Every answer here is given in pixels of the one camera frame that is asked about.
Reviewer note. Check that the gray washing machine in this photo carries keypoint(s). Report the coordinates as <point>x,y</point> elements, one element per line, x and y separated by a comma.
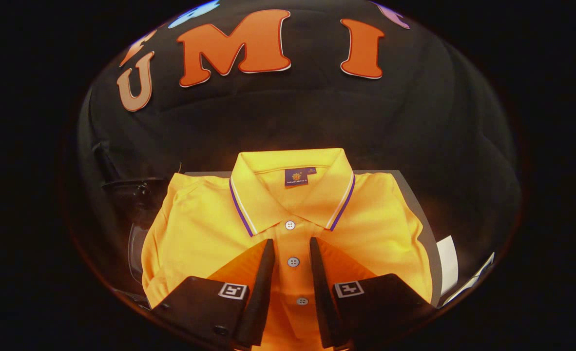
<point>132,298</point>

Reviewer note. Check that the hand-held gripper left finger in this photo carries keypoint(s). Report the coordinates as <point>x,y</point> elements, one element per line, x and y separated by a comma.
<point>261,292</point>

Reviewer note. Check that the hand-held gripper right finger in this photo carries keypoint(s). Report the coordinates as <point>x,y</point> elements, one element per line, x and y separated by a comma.
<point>323,297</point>

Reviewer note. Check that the yellow polo shirt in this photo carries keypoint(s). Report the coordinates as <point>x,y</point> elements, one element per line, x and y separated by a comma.
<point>210,219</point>

